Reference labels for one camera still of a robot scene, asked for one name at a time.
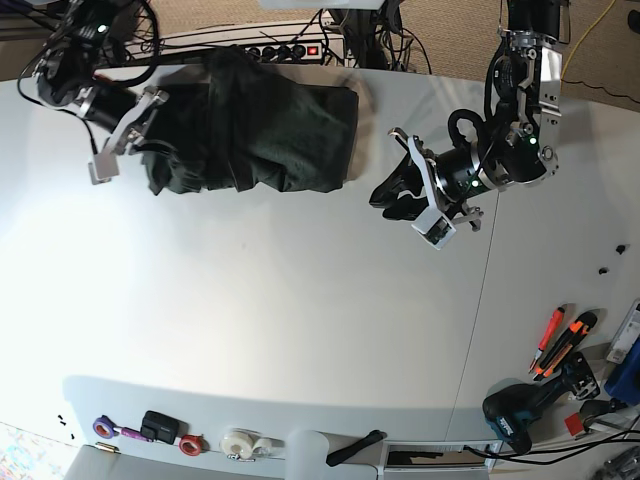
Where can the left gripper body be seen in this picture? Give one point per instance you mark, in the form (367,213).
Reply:
(433,188)

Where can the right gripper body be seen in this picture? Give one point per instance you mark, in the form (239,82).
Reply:
(132,125)

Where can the dark green long-sleeve t-shirt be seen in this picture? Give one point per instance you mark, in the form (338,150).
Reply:
(242,125)

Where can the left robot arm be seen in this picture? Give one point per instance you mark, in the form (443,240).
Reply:
(514,140)

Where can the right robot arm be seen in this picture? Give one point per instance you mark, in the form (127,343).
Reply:
(63,75)

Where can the black power strip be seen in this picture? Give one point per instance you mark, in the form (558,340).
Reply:
(299,53)

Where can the orange black utility knife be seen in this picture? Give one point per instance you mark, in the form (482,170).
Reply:
(569,339)

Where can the blue box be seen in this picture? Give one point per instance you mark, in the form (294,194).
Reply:
(623,383)

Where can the clear tape roll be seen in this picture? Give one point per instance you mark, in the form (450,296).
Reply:
(267,448)
(237,444)

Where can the purple tape roll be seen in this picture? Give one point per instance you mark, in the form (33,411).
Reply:
(104,427)

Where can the purple marker pen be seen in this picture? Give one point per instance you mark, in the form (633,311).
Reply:
(130,433)

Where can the red tape roll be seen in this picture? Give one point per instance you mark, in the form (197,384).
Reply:
(191,445)

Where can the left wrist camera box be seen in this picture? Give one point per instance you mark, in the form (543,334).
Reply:
(434,227)

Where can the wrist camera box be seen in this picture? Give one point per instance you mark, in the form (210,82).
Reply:
(434,227)
(103,168)

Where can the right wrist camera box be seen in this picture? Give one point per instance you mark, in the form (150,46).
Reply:
(103,168)

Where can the teal black cordless drill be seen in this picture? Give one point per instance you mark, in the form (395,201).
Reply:
(510,411)

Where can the black action camera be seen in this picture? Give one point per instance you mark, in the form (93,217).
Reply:
(156,426)

